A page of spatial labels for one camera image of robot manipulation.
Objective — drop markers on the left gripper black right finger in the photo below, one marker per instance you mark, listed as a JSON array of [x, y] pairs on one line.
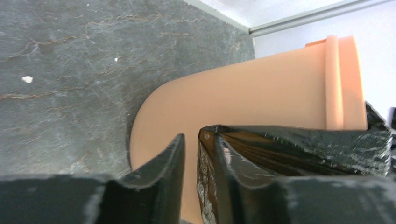
[[246, 194]]

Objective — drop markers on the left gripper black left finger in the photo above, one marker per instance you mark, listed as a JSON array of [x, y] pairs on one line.
[[150, 194]]

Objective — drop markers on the black trash bag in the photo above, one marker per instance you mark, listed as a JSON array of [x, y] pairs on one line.
[[326, 177]]

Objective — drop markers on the orange trash bin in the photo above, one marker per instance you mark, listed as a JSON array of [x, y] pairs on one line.
[[317, 87]]

